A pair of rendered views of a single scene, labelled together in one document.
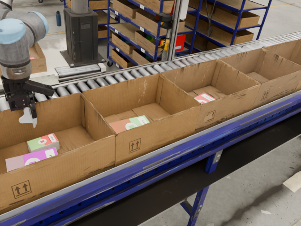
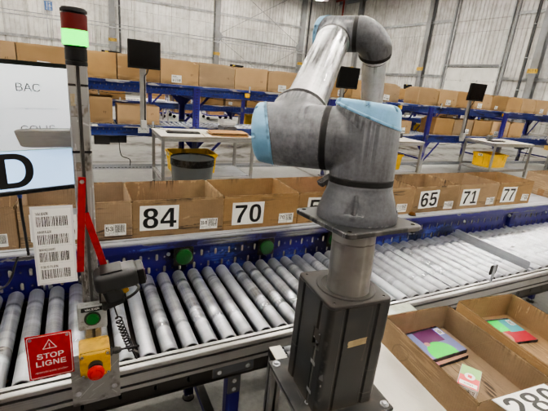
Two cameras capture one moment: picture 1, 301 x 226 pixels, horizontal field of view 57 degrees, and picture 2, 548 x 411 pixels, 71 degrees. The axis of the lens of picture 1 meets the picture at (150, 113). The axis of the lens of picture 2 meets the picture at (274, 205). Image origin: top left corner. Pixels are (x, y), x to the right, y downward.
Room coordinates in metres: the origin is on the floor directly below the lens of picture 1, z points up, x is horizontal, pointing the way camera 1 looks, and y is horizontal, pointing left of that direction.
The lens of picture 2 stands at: (2.72, 0.51, 1.56)
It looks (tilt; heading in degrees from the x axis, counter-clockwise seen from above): 18 degrees down; 191
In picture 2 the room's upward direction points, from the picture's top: 6 degrees clockwise
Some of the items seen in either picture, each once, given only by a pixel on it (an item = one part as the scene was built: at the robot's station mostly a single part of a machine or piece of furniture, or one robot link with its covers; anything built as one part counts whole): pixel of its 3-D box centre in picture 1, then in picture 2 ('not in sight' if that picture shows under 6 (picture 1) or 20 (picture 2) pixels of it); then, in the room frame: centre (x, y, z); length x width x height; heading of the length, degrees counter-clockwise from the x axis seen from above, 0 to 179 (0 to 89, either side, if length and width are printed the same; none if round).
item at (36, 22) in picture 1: (27, 28); not in sight; (0.89, 0.45, 1.29); 0.12 x 0.12 x 0.09; 85
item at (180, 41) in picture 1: (176, 44); (64, 351); (2.03, -0.13, 0.85); 0.16 x 0.01 x 0.13; 129
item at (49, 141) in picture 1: (43, 145); not in sight; (0.73, 0.38, 0.91); 0.10 x 0.06 x 0.05; 130
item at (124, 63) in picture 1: (130, 57); not in sight; (3.08, 0.33, 0.19); 0.40 x 0.30 x 0.10; 37
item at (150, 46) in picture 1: (157, 41); not in sight; (2.70, 0.02, 0.59); 0.40 x 0.30 x 0.10; 37
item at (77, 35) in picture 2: not in sight; (74, 29); (1.96, -0.09, 1.62); 0.05 x 0.05 x 0.06
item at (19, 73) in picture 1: (17, 68); not in sight; (0.78, 0.45, 1.20); 0.10 x 0.09 x 0.05; 39
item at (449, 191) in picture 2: not in sight; (418, 192); (0.19, 0.96, 0.96); 0.39 x 0.29 x 0.17; 129
